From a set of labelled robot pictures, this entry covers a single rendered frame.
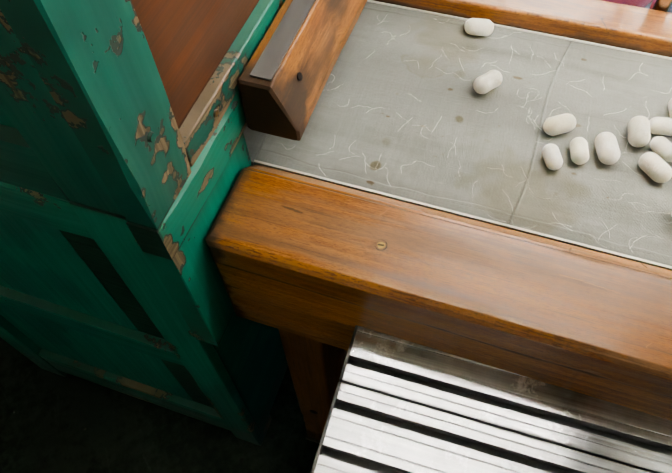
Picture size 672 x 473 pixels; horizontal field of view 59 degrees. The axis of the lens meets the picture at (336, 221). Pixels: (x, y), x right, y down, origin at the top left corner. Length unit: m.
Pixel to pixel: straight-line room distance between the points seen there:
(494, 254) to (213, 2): 0.33
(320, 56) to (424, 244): 0.22
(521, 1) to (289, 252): 0.45
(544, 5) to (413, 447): 0.55
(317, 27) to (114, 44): 0.28
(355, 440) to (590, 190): 0.35
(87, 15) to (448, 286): 0.36
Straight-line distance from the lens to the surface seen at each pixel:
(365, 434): 0.60
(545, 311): 0.56
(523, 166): 0.67
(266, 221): 0.59
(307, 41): 0.63
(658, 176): 0.70
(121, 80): 0.42
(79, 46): 0.38
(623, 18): 0.84
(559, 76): 0.78
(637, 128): 0.72
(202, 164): 0.55
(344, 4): 0.70
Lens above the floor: 1.25
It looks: 57 degrees down
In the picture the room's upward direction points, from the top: 3 degrees counter-clockwise
